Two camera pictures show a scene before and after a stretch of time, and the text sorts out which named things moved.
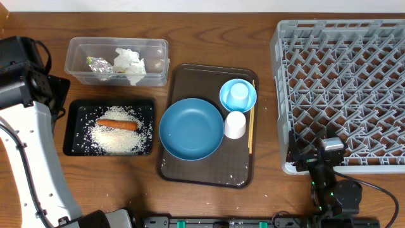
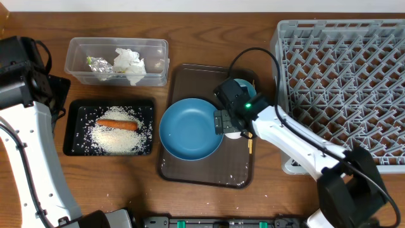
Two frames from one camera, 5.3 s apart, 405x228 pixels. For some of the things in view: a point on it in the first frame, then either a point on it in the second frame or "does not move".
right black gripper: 293,155 -> 222,122
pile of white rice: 119,142 does not move
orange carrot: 117,124 does not move
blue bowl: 192,129 does not move
